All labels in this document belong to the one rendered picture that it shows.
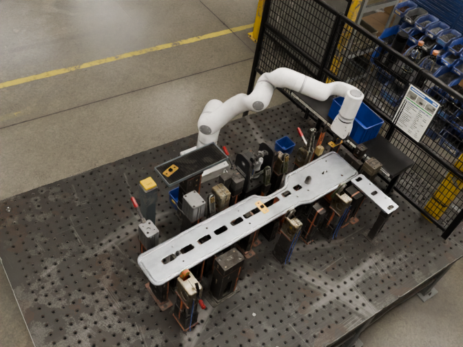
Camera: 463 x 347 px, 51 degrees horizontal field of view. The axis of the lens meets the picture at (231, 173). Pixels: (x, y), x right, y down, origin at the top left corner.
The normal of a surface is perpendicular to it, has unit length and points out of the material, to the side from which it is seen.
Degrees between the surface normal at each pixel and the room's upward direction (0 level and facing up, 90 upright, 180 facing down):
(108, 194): 0
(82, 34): 0
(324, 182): 0
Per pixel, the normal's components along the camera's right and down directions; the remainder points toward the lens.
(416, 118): -0.79, 0.39
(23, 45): 0.13, -0.66
